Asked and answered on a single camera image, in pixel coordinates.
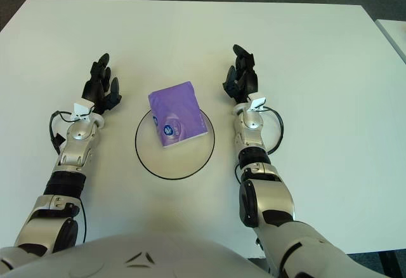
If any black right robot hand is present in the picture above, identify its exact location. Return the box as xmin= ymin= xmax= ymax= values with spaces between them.
xmin=223 ymin=44 xmax=259 ymax=105

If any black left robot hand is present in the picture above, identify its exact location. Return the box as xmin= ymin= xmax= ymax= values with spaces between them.
xmin=81 ymin=53 xmax=123 ymax=116

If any purple tissue paper pack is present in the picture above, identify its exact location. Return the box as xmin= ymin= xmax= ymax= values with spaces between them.
xmin=148 ymin=81 xmax=209 ymax=150

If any white plate with black rim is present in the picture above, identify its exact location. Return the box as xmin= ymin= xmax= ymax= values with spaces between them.
xmin=134 ymin=108 xmax=216 ymax=181

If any white side table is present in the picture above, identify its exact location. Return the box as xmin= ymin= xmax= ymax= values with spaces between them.
xmin=375 ymin=18 xmax=406 ymax=65

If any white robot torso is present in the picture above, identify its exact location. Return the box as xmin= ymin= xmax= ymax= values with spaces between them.
xmin=0 ymin=229 xmax=266 ymax=278

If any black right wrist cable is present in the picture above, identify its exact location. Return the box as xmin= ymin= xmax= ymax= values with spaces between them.
xmin=261 ymin=105 xmax=284 ymax=156

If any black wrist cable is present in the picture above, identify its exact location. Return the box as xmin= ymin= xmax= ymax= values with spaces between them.
xmin=261 ymin=105 xmax=284 ymax=156
xmin=49 ymin=110 xmax=77 ymax=156

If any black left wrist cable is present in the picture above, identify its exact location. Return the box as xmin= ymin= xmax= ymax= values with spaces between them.
xmin=49 ymin=110 xmax=77 ymax=156

